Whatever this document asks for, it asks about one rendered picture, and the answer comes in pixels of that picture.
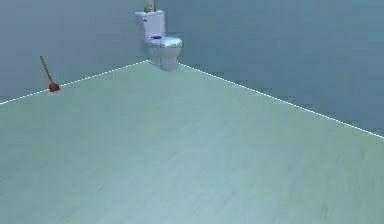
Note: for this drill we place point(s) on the white toilet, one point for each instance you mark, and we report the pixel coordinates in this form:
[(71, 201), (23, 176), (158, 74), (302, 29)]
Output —
[(156, 40)]

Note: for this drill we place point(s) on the purple flat object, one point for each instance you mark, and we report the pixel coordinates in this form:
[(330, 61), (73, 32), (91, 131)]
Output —
[(156, 37)]

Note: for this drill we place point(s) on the small green object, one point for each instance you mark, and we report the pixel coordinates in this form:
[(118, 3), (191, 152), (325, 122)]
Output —
[(146, 9)]

